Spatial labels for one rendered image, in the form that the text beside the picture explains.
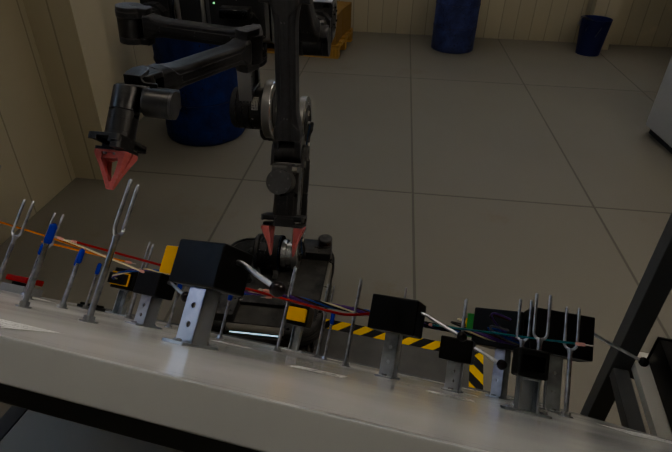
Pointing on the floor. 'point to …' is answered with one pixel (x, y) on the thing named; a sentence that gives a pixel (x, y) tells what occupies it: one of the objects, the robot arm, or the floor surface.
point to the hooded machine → (663, 112)
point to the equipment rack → (622, 393)
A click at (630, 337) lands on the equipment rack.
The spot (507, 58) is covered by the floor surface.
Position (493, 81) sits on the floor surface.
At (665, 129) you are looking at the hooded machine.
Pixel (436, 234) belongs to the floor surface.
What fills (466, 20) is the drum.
